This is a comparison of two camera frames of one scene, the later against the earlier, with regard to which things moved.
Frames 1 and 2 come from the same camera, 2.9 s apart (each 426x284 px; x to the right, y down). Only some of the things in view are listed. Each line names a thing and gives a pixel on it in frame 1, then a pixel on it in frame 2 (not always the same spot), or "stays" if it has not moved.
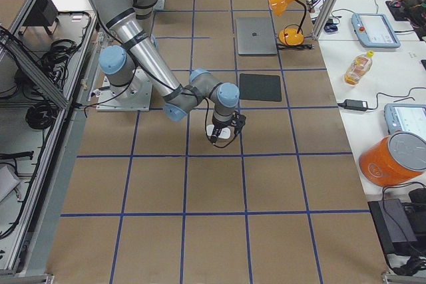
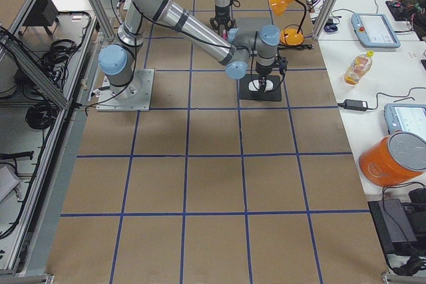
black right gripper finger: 215,132 -> 262,84
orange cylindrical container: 397,158 stays
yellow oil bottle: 359,68 stays
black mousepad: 259,87 stays
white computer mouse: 225,132 -> 254,85
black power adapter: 355,105 stays
